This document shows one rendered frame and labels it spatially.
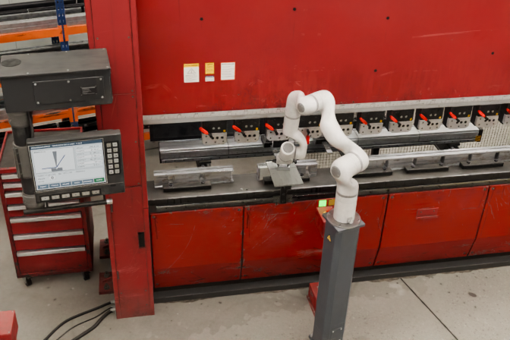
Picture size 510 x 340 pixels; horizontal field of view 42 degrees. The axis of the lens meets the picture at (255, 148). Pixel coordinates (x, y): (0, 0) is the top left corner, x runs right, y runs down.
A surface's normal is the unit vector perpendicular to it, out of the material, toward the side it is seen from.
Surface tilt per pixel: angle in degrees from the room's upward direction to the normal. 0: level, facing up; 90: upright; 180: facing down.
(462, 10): 90
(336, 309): 90
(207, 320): 0
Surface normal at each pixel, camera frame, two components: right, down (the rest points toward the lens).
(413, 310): 0.04, -0.85
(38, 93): 0.27, 0.51
